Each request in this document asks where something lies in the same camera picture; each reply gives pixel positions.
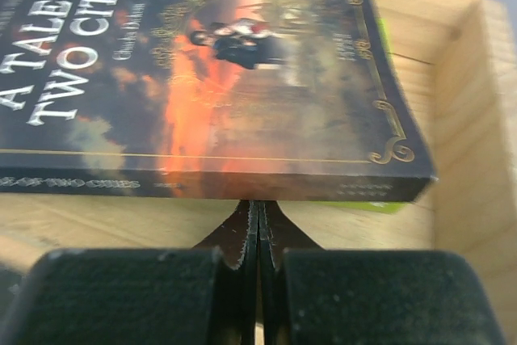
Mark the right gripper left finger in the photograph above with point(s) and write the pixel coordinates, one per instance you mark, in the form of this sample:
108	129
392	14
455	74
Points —
203	295

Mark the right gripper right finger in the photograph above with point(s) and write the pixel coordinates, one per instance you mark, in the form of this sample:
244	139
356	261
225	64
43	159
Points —
316	296

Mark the dark Tale of Two Cities book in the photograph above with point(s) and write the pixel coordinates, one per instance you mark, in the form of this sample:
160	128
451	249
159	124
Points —
210	99

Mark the wooden two-tier shelf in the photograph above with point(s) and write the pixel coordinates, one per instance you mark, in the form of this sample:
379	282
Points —
456	62

